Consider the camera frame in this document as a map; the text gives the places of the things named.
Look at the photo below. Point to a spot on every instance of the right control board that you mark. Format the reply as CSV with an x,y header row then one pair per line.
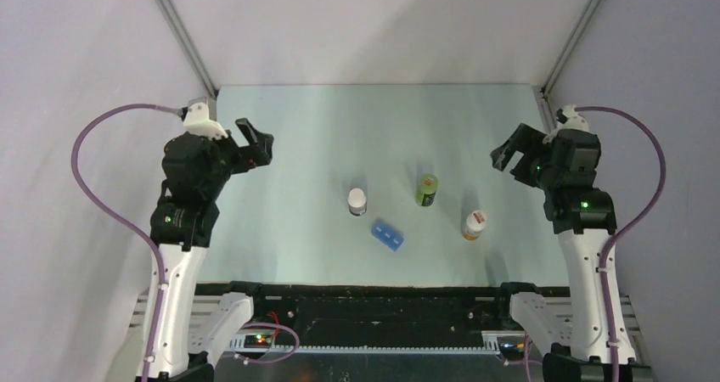
x,y
512,346

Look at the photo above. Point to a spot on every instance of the blue pill organizer box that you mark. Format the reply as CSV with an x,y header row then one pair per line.
x,y
388,235

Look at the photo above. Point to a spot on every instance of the right aluminium frame post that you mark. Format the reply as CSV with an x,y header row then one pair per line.
x,y
587,15

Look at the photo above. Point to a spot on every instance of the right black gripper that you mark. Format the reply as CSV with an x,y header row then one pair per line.
x,y
526,140

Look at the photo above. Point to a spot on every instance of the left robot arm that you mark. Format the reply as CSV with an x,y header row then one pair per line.
x,y
196,169

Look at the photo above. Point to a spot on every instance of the left aluminium frame post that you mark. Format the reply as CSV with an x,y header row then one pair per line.
x,y
185,42

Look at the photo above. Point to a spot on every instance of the control board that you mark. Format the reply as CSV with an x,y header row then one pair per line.
x,y
258,341
512,346

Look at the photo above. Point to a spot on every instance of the aluminium frame post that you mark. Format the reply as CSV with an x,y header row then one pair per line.
x,y
185,42
587,15

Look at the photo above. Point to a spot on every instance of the left control board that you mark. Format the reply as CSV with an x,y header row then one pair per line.
x,y
258,341

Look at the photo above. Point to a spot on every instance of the white bottle orange label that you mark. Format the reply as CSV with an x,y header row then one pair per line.
x,y
474,225

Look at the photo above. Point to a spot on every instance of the green pill bottle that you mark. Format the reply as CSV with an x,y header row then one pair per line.
x,y
426,190

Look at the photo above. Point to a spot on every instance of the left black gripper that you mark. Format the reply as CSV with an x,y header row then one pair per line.
x,y
257,154

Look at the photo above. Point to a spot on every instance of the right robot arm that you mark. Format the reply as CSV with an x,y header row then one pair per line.
x,y
595,346

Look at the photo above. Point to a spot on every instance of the white pill bottle blue label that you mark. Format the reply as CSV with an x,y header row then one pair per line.
x,y
357,202

